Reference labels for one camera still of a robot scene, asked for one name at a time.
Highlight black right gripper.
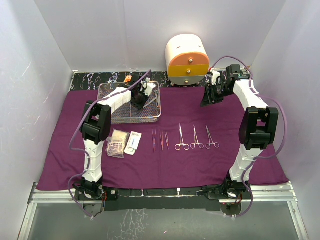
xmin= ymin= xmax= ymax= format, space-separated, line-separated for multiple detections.
xmin=200 ymin=82 xmax=234 ymax=107

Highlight metal mesh instrument tray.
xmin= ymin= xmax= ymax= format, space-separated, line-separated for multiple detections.
xmin=97 ymin=79 xmax=162 ymax=124

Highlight steel scalpel handle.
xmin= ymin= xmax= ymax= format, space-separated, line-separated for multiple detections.
xmin=153 ymin=90 xmax=161 ymax=105
xmin=143 ymin=96 xmax=158 ymax=108

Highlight straight steel tweezers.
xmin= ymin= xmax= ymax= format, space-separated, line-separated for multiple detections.
xmin=152 ymin=129 xmax=157 ymax=153

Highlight small white blue packet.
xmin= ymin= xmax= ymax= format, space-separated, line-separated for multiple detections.
xmin=128 ymin=131 xmax=142 ymax=150

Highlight ribbed grip steel tweezers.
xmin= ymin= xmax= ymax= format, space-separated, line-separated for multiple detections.
xmin=164 ymin=132 xmax=170 ymax=150

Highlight small white green packet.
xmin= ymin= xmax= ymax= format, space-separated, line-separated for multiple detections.
xmin=124 ymin=145 xmax=136 ymax=156

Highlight curved tip steel tweezers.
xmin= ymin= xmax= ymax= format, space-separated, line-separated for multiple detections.
xmin=159 ymin=130 xmax=164 ymax=151

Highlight steel needle holder clamp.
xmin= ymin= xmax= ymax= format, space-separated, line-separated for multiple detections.
xmin=190 ymin=125 xmax=205 ymax=149

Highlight white gauze pack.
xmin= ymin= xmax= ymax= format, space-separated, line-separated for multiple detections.
xmin=106 ymin=129 xmax=130 ymax=159

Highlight steel hemostat forceps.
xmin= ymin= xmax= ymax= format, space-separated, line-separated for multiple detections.
xmin=174 ymin=123 xmax=190 ymax=151

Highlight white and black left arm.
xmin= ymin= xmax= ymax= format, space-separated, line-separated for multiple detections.
xmin=73 ymin=82 xmax=154 ymax=200

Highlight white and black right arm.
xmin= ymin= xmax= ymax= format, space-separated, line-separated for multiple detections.
xmin=200 ymin=64 xmax=279 ymax=199

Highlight orange circuit board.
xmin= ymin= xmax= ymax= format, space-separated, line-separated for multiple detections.
xmin=124 ymin=75 xmax=132 ymax=83

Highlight round three-drawer mini cabinet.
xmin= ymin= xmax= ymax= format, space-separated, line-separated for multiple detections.
xmin=165 ymin=33 xmax=210 ymax=87

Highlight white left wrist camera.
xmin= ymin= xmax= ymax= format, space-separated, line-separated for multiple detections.
xmin=140 ymin=77 xmax=157 ymax=97

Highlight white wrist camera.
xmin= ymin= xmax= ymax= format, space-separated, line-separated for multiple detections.
xmin=206 ymin=70 xmax=221 ymax=85
xmin=140 ymin=77 xmax=157 ymax=97

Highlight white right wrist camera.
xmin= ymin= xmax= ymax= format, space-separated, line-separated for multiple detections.
xmin=206 ymin=70 xmax=221 ymax=85

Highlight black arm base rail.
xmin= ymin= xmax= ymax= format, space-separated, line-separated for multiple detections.
xmin=75 ymin=185 xmax=250 ymax=215

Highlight aluminium frame rail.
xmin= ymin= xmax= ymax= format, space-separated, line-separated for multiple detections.
xmin=18 ymin=182 xmax=308 ymax=240

